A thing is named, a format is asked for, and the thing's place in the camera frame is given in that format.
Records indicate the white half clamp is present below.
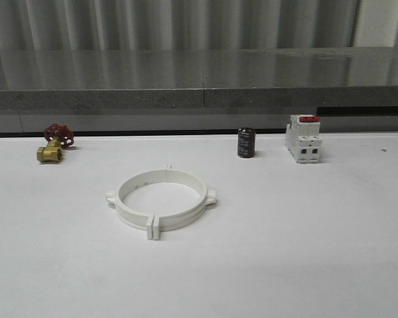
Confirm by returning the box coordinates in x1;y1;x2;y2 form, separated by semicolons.
147;165;216;240
105;164;172;240

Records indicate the brass valve red handwheel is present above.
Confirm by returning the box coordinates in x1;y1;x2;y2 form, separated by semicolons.
36;123;74;162

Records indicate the grey stone counter ledge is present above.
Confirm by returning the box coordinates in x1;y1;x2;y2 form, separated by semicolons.
0;48;398;114

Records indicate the white circuit breaker red switch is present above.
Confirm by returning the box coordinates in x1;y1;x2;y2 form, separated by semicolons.
285;115;322;164

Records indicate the black cylindrical capacitor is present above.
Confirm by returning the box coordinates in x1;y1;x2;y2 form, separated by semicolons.
237;127;256;158

